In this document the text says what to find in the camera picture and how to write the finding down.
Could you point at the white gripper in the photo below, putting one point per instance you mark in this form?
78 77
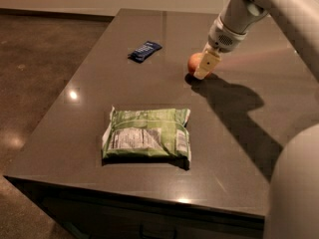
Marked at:
223 37

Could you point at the red apple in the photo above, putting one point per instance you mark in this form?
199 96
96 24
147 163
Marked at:
195 64

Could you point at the green jalapeno chip bag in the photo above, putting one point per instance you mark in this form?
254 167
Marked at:
147 134

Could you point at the blue snack bar wrapper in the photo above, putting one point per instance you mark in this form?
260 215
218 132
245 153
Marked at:
144 51

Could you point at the dark cabinet under counter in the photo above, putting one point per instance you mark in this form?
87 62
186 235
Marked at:
94 214

